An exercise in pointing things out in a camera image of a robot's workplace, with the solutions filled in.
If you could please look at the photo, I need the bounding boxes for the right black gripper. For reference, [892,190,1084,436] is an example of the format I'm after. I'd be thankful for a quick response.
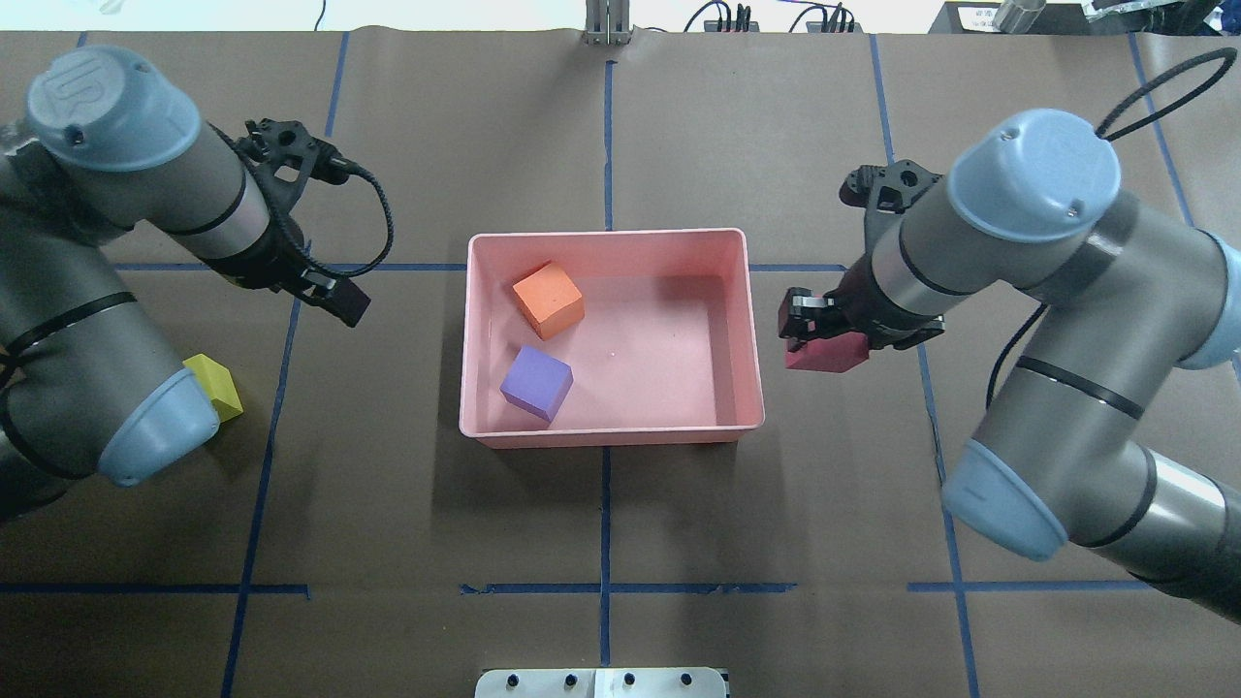
[779,160,944,351]

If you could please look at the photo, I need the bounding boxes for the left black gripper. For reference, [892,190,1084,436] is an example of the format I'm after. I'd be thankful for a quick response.
[218,118,371,328]

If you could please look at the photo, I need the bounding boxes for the red foam block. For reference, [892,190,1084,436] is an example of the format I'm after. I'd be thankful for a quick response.
[784,333,872,374]

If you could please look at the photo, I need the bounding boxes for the yellow foam block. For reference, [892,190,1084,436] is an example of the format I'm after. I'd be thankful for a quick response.
[182,354,244,424]

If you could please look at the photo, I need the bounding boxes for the orange foam block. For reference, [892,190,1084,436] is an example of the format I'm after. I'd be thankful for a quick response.
[511,261,586,340]

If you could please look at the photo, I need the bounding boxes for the purple foam block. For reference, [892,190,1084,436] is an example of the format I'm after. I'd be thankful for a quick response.
[500,345,575,424]

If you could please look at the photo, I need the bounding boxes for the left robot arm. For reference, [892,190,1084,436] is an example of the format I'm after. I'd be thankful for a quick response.
[1,45,379,523]

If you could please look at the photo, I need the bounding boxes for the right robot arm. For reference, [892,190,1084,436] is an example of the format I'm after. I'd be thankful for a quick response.
[779,108,1239,621]

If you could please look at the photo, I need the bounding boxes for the pink plastic bin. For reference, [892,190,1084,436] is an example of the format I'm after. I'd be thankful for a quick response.
[460,227,766,448]

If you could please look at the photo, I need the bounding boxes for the metal cylinder weight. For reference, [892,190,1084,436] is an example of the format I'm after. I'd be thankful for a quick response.
[990,0,1047,35]

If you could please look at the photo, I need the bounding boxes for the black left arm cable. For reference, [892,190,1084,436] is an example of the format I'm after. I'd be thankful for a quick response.
[310,160,397,282]

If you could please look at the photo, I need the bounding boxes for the aluminium frame post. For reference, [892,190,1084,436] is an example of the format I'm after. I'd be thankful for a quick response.
[582,0,633,46]

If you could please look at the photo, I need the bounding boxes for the white camera mast post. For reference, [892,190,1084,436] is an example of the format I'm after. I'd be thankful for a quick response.
[474,666,732,697]

